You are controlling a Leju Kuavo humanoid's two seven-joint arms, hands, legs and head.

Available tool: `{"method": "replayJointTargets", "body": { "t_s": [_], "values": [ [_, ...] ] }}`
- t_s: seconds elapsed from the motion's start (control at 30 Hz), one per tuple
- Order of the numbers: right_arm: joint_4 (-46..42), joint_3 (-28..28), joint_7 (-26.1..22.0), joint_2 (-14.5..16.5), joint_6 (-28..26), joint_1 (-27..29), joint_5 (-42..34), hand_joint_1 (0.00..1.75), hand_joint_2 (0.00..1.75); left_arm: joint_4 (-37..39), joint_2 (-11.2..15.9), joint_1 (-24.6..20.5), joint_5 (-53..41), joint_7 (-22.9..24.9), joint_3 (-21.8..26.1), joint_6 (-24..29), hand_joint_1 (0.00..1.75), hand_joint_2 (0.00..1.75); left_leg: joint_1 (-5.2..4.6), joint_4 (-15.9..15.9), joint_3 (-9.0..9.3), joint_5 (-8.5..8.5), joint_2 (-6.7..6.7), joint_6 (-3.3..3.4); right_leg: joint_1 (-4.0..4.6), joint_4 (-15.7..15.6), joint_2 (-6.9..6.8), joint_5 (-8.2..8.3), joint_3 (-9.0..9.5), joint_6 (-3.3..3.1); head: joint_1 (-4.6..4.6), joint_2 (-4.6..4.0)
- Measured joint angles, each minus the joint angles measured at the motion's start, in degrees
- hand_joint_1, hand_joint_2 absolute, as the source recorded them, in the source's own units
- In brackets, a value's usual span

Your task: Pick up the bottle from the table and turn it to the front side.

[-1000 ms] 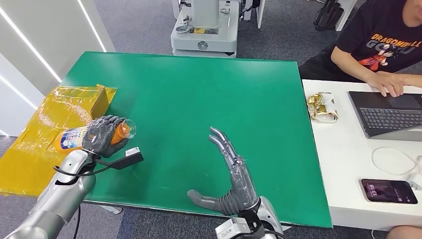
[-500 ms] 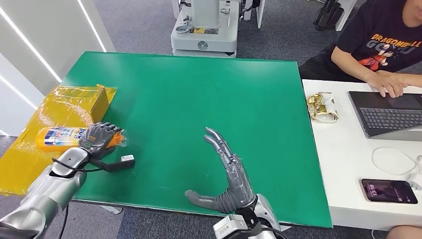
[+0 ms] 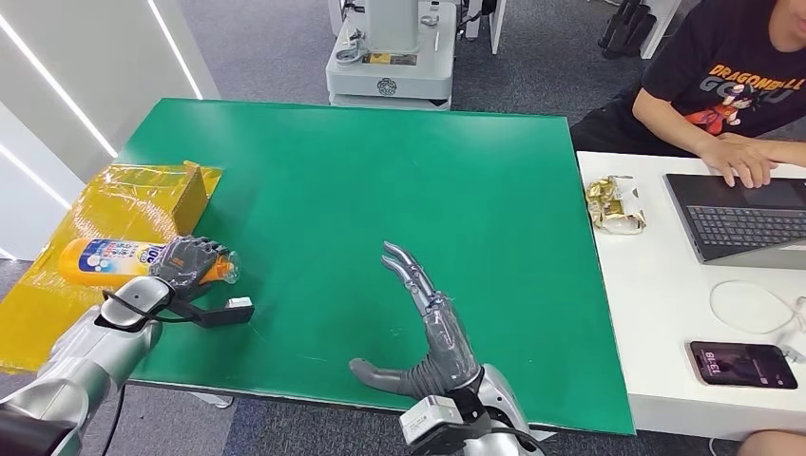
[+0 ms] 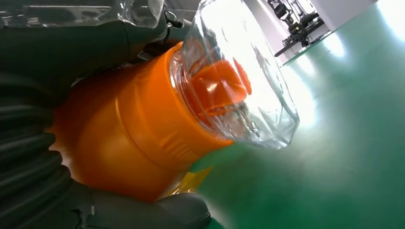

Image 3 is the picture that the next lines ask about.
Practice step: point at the gold snack wrapper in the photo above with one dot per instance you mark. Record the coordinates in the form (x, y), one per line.
(614, 204)

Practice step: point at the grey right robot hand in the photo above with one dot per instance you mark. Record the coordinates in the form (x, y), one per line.
(447, 346)

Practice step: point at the person's right hand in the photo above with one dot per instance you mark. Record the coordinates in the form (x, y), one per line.
(740, 160)

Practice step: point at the wall light strip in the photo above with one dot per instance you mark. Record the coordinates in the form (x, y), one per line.
(57, 83)
(177, 53)
(34, 176)

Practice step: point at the person's left forearm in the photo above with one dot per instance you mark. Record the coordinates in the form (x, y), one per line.
(781, 151)

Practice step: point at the grey laptop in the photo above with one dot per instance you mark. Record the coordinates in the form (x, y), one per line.
(737, 226)

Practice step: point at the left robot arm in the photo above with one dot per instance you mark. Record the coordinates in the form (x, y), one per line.
(94, 352)

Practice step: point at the person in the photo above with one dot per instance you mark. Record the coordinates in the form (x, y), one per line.
(724, 63)
(774, 447)

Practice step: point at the white robot base machine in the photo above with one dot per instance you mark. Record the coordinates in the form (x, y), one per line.
(390, 75)

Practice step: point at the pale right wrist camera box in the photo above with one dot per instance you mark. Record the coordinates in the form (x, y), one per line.
(431, 418)

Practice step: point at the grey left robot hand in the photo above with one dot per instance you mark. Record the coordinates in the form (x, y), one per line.
(186, 261)

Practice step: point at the yellow taped cardboard box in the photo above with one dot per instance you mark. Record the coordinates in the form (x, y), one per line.
(126, 201)

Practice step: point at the black equipment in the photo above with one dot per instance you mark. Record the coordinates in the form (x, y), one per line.
(623, 28)

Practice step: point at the orange detergent bottle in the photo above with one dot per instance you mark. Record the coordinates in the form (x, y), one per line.
(101, 259)

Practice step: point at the black smartphone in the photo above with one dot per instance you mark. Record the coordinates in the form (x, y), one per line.
(743, 365)

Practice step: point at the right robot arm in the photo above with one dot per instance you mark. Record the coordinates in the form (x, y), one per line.
(504, 403)

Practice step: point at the person's right forearm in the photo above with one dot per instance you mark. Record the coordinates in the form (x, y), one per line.
(667, 119)

